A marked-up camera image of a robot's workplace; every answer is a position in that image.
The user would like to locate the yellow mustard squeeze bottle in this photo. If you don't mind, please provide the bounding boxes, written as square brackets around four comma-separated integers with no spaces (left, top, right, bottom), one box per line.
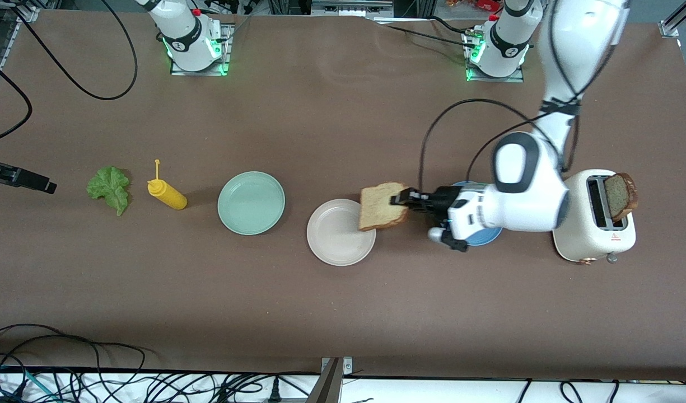
[147,160,188,211]

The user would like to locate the blue plate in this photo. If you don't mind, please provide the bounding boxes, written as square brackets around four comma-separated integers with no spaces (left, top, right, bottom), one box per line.
[452,181,503,247]

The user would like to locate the brown bread slice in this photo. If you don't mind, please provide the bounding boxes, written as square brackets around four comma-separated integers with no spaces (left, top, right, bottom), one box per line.
[358,182,410,232]
[604,172,638,223]

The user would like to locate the aluminium profile post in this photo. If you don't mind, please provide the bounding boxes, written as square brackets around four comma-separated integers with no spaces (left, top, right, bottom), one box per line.
[306,357,343,403]

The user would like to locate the aluminium table frame rail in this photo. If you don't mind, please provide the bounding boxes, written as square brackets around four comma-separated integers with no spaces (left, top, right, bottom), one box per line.
[0,0,41,110]
[659,0,686,39]

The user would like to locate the white toaster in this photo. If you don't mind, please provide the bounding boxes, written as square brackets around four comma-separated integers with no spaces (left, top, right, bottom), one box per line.
[553,169,637,265]

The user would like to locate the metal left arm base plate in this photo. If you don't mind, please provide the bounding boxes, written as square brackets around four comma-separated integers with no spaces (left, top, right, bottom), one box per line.
[463,29,525,83]

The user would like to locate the green lettuce leaf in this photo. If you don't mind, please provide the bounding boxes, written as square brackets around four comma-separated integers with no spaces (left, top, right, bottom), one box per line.
[86,166,132,217]

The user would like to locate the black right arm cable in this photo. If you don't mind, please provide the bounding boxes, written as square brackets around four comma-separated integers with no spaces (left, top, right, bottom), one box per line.
[0,0,139,146]

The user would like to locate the grey metal box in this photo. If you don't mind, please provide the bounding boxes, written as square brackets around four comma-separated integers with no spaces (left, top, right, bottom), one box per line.
[311,0,394,17]

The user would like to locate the black power cable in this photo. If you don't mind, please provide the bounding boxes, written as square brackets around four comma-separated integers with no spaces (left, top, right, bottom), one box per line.
[371,20,478,51]

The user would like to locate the teal cable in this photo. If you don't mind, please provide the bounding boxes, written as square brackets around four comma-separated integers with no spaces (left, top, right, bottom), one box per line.
[0,364,58,403]

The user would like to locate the beige plate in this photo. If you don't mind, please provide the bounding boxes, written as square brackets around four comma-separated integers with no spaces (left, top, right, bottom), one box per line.
[306,199,377,266]

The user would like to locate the red orange object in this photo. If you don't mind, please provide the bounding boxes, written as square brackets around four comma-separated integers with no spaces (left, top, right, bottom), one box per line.
[446,0,501,12]

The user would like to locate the mint green plate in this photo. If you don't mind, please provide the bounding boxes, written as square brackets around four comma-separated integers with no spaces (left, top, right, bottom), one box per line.
[217,171,286,236]

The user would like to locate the small metal bracket plate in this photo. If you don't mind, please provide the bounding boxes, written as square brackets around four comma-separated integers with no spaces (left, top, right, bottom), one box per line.
[320,357,353,377]

